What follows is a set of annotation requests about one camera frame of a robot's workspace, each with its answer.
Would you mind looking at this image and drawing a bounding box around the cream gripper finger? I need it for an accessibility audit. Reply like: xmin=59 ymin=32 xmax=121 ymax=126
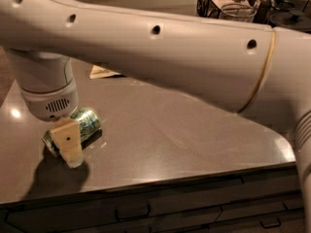
xmin=50 ymin=117 xmax=84 ymax=168

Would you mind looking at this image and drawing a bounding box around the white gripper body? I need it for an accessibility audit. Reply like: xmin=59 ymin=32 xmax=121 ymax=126
xmin=5 ymin=50 xmax=78 ymax=121

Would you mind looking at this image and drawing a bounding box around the green soda can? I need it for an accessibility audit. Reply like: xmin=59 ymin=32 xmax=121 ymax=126
xmin=42 ymin=107 xmax=101 ymax=157

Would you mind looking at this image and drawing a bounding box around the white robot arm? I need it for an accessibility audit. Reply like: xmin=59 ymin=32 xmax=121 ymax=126
xmin=0 ymin=0 xmax=311 ymax=200

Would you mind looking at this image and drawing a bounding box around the brown chip bag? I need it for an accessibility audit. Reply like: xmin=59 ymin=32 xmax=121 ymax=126
xmin=89 ymin=65 xmax=120 ymax=80

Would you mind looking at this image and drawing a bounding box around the dark drawer cabinet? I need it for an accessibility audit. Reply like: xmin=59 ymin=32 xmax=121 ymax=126
xmin=1 ymin=164 xmax=304 ymax=233

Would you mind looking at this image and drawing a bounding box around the snack jar with black lid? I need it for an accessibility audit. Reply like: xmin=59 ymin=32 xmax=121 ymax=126
xmin=269 ymin=10 xmax=311 ymax=33

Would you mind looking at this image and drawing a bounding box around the black drawer handle left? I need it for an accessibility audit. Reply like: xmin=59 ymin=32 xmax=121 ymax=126
xmin=115 ymin=204 xmax=151 ymax=221

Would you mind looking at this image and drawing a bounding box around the black drawer handle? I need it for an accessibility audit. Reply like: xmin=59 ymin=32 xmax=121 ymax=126
xmin=259 ymin=217 xmax=282 ymax=229
xmin=115 ymin=204 xmax=151 ymax=221

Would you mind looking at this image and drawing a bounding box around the black drawer handle right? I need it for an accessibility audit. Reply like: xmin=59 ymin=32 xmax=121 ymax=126
xmin=259 ymin=217 xmax=282 ymax=229

